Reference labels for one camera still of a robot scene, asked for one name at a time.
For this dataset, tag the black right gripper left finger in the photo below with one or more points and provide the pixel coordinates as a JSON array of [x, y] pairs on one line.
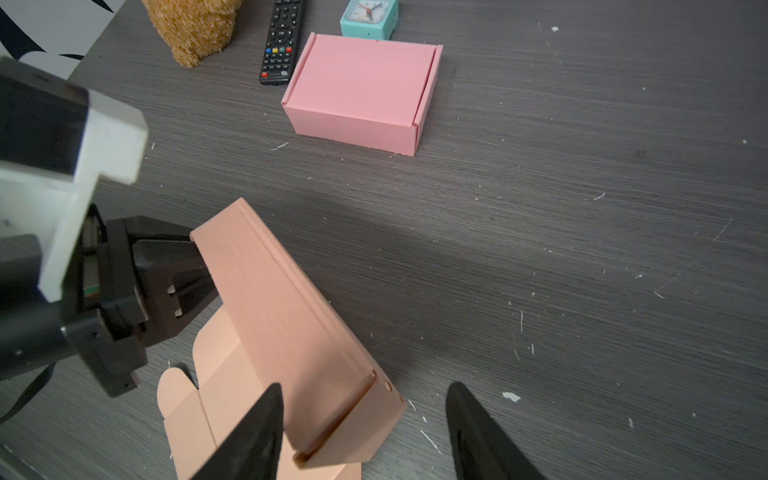
[[252, 450]]

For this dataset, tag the orange cardboard box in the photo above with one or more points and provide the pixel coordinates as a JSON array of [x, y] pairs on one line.
[[274, 330]]

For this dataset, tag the small teal alarm clock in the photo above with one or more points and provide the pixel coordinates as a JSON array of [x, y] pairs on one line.
[[370, 19]]

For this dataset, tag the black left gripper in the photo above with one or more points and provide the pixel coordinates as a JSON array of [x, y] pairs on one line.
[[174, 284]]

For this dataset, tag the brown plush bunny toy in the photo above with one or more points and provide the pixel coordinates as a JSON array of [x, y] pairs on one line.
[[193, 29]]

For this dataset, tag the black remote control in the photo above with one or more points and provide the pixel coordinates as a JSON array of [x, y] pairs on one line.
[[282, 46]]

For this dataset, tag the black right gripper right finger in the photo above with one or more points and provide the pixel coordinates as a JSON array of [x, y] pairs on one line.
[[480, 447]]

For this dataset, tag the pink cardboard box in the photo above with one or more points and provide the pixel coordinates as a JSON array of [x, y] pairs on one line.
[[370, 93]]

